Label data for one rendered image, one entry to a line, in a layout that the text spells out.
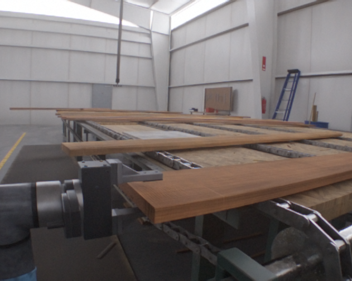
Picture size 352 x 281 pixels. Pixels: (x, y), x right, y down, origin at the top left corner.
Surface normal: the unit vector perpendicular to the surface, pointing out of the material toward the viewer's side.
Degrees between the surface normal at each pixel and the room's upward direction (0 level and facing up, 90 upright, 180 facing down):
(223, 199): 90
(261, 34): 90
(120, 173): 90
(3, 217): 89
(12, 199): 53
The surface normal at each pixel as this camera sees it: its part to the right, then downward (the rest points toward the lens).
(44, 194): 0.36, -0.62
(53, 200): 0.43, -0.36
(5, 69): 0.48, 0.16
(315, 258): -0.88, 0.02
